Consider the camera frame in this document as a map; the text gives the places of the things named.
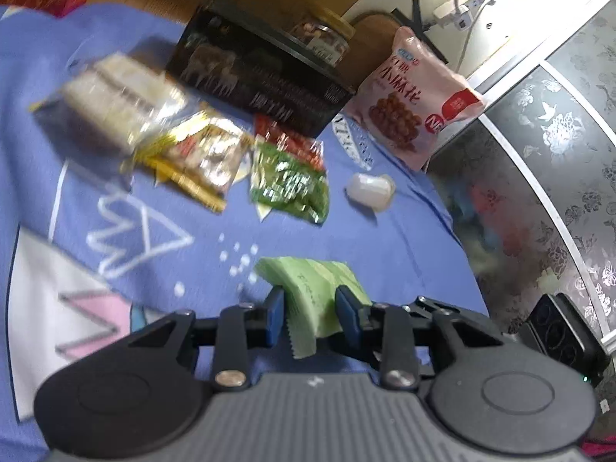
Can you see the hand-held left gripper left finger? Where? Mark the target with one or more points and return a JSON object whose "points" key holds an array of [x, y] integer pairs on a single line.
{"points": [[276, 318]]}

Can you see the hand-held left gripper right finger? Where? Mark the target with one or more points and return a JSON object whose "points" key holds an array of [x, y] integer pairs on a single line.
{"points": [[347, 320]]}

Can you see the light green snack packet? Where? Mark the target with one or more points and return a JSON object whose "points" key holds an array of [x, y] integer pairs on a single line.
{"points": [[308, 293]]}

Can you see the yellow peanut packet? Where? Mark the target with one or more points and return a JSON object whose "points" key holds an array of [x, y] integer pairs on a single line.
{"points": [[190, 185]]}

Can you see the white jelly cup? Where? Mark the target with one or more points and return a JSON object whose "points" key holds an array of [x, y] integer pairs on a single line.
{"points": [[369, 191]]}

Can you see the dark green snack packet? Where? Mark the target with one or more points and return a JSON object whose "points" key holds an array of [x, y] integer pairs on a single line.
{"points": [[288, 183]]}

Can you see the blue printed cloth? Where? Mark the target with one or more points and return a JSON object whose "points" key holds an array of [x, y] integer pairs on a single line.
{"points": [[144, 231]]}

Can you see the floral patterned cabinet door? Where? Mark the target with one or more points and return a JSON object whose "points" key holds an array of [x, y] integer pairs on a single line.
{"points": [[553, 163]]}

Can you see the red snack packet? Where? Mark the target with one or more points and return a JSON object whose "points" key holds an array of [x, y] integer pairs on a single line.
{"points": [[293, 142]]}

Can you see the orange seed snack packet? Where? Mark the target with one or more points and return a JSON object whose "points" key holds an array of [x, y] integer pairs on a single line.
{"points": [[211, 147]]}

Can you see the pink snack bag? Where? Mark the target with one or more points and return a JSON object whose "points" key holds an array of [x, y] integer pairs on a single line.
{"points": [[414, 101]]}

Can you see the black box with sheep print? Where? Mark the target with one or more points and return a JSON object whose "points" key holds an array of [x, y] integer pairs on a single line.
{"points": [[255, 74]]}

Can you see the clear cracker packet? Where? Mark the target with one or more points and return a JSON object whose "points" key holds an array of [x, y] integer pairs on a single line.
{"points": [[113, 101]]}

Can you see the nut jar with yellow lid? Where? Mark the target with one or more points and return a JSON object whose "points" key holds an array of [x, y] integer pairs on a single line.
{"points": [[327, 33]]}

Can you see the white power strip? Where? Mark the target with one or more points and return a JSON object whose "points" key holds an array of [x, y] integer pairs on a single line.
{"points": [[461, 12]]}

